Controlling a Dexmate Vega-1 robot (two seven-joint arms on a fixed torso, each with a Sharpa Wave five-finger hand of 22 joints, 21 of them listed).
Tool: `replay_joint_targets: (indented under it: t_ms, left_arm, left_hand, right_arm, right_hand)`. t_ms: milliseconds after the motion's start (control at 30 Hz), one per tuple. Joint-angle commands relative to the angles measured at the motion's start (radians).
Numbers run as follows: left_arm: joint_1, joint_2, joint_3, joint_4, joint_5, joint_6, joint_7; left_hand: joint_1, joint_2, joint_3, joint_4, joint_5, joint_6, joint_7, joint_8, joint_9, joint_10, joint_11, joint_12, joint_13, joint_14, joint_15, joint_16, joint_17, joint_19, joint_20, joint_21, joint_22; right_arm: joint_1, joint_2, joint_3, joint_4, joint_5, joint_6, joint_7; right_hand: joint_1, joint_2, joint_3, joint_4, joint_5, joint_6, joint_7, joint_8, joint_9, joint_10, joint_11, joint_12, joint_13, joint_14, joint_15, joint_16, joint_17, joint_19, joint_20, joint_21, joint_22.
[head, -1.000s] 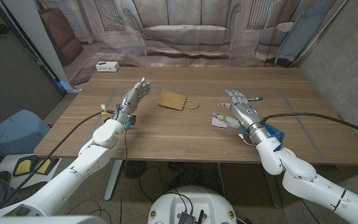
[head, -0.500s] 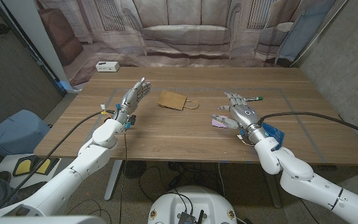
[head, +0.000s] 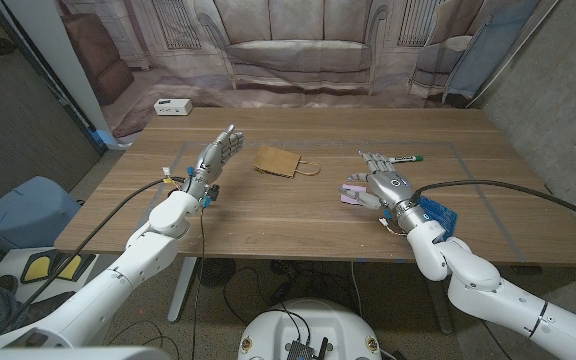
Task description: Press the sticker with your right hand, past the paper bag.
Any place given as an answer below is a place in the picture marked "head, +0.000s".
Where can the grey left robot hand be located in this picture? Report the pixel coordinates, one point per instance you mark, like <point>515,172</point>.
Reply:
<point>210,160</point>

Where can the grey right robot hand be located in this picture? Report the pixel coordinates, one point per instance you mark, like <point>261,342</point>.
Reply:
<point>393,187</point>

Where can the purple paper note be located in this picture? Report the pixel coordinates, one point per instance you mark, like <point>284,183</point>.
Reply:
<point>349,200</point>

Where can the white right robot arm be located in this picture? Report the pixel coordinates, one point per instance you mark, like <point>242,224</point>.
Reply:
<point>473,280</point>

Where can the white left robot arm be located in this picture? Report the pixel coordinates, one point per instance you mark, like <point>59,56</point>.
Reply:
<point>148,250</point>

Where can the brown paper bag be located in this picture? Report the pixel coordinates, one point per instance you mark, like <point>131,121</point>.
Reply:
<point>275,160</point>

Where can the green white marker pen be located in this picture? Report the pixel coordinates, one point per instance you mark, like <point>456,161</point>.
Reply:
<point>403,159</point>

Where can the blue circuit board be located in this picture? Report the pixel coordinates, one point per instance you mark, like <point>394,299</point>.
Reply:
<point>440,212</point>

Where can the white power strip box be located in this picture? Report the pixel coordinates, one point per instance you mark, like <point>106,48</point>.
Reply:
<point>173,106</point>

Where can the black round fan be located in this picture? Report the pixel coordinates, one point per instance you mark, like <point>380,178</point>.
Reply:
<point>216,272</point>

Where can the grey table leg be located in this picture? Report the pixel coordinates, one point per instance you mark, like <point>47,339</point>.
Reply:
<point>438,310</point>

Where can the white table leg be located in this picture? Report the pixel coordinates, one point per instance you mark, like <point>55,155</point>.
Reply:
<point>183,290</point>

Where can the printed sofa backdrop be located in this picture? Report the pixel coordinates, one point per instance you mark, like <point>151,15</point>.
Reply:
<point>298,50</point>

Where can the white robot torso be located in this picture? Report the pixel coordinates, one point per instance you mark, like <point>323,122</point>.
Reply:
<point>313,325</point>

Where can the yellow black foot pedal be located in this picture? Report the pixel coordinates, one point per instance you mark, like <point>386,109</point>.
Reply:
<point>38,267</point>
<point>70,267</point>

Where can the blue chair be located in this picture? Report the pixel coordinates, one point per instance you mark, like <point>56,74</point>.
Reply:
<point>28,210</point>

